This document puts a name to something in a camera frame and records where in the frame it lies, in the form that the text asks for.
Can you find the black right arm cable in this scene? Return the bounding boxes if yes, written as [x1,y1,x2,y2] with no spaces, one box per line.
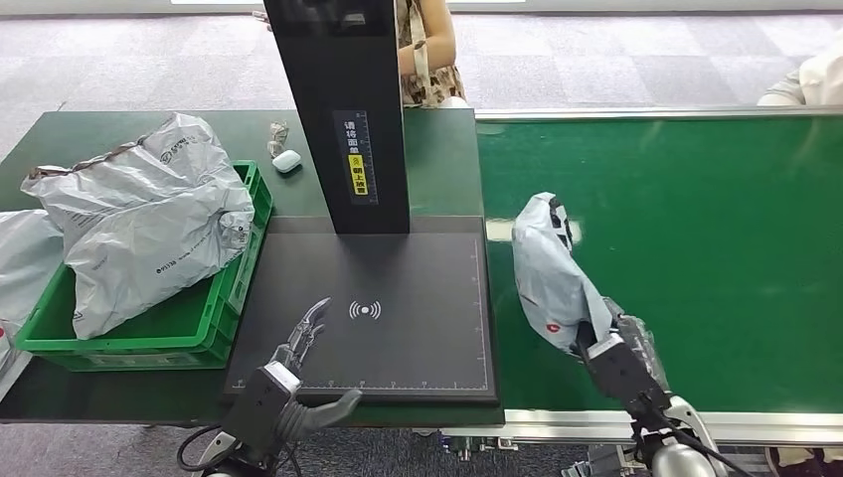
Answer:
[630,394,756,477]

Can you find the dark green table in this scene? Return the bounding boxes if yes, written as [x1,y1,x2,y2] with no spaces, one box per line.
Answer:
[0,108,506,428]

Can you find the black inbound scanner machine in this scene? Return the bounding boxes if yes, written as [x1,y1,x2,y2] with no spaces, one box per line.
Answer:
[224,0,500,406]

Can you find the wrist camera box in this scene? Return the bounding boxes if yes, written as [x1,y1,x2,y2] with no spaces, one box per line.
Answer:
[222,360,303,462]
[575,322,670,422]

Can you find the person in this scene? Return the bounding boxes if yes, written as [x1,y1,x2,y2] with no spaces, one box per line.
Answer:
[757,47,843,107]
[397,0,467,108]

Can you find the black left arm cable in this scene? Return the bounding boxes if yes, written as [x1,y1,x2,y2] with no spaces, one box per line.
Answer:
[175,425,227,475]

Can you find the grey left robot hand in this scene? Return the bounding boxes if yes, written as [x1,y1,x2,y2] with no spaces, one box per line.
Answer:
[271,297,364,443]

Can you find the green conveyor belt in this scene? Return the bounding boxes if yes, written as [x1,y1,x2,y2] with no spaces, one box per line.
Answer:
[475,116,843,414]

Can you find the white earbuds case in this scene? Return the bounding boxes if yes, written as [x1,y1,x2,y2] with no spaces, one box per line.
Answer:
[271,149,303,175]

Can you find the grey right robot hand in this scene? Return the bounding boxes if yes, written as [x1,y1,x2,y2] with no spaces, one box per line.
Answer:
[602,297,670,392]

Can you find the green plastic crate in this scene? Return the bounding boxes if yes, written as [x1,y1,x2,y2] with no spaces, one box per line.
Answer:
[14,159,274,374]

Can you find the crumpled clear plastic wrapper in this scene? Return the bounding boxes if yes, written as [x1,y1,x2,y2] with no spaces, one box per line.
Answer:
[267,121,291,159]

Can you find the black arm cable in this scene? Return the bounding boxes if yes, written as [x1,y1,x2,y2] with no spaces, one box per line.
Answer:
[175,425,227,475]
[630,394,756,477]

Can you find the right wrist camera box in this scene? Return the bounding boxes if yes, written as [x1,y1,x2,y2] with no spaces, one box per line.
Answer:
[575,322,670,422]

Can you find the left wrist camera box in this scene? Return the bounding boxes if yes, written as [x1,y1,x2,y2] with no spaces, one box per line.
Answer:
[222,360,303,462]

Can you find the large grey crumpled mailer bag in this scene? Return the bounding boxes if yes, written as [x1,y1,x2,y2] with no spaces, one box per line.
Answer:
[21,112,256,341]

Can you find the white package with black print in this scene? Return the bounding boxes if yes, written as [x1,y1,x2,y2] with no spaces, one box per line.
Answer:
[511,192,615,358]

